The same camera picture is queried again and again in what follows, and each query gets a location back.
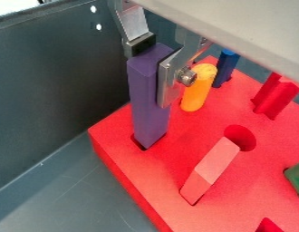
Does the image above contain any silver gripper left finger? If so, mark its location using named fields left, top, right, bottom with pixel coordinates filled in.
left=108, top=0, right=156, bottom=58

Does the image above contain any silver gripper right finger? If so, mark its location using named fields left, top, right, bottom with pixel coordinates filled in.
left=158, top=26, right=214, bottom=108

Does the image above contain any purple rectangular block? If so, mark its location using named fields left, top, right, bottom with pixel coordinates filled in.
left=127, top=43, right=174, bottom=149

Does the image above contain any red foam peg board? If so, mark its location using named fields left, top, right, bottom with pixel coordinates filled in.
left=87, top=54, right=299, bottom=232

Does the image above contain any yellow orange cylinder block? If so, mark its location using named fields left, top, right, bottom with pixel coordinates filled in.
left=180, top=63, right=218, bottom=112

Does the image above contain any blue rounded block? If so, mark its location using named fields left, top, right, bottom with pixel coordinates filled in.
left=212, top=49, right=240, bottom=88

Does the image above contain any red star block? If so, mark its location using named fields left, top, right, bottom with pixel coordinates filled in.
left=252, top=72, right=299, bottom=120

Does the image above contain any pink red rectangular block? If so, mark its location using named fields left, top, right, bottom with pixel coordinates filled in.
left=180, top=137, right=240, bottom=205

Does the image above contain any green triangular block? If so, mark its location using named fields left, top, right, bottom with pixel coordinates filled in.
left=283, top=163, right=299, bottom=195

